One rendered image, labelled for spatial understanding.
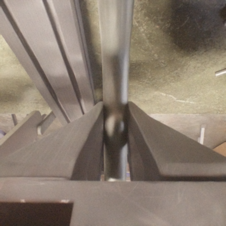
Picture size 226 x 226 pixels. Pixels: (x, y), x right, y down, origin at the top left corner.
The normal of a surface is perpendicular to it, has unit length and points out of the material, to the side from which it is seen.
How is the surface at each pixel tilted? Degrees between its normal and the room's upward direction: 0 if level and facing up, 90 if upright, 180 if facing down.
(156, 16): 0
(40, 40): 0
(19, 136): 90
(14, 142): 90
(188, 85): 0
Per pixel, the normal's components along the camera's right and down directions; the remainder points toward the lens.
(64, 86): 0.00, 0.91
